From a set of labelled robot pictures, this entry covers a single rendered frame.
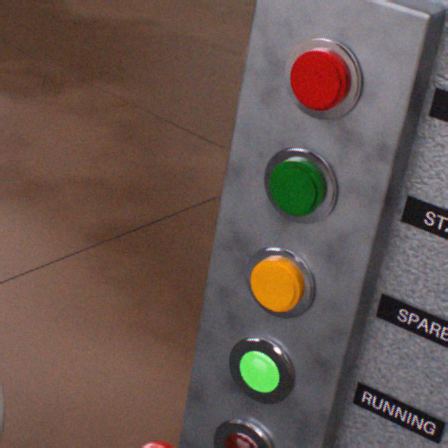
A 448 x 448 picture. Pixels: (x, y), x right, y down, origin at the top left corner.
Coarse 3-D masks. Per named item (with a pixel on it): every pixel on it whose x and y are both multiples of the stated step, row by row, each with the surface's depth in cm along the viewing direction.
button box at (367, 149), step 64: (256, 0) 46; (320, 0) 44; (384, 0) 43; (256, 64) 47; (384, 64) 43; (256, 128) 48; (320, 128) 46; (384, 128) 44; (256, 192) 49; (384, 192) 45; (320, 256) 48; (256, 320) 51; (320, 320) 49; (192, 384) 55; (320, 384) 51
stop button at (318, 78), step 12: (300, 60) 45; (312, 60) 44; (324, 60) 44; (336, 60) 44; (300, 72) 45; (312, 72) 44; (324, 72) 44; (336, 72) 44; (300, 84) 45; (312, 84) 45; (324, 84) 44; (336, 84) 44; (300, 96) 45; (312, 96) 45; (324, 96) 44; (336, 96) 44; (312, 108) 45; (324, 108) 45
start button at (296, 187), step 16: (288, 160) 47; (272, 176) 47; (288, 176) 47; (304, 176) 46; (320, 176) 46; (272, 192) 48; (288, 192) 47; (304, 192) 47; (320, 192) 46; (288, 208) 47; (304, 208) 47
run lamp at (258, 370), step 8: (256, 352) 52; (248, 360) 52; (256, 360) 51; (264, 360) 51; (240, 368) 52; (248, 368) 52; (256, 368) 51; (264, 368) 51; (272, 368) 51; (248, 376) 52; (256, 376) 52; (264, 376) 51; (272, 376) 51; (248, 384) 52; (256, 384) 52; (264, 384) 52; (272, 384) 52; (264, 392) 52
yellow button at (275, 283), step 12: (264, 264) 49; (276, 264) 49; (288, 264) 49; (252, 276) 50; (264, 276) 49; (276, 276) 49; (288, 276) 49; (252, 288) 50; (264, 288) 49; (276, 288) 49; (288, 288) 49; (300, 288) 49; (264, 300) 50; (276, 300) 49; (288, 300) 49
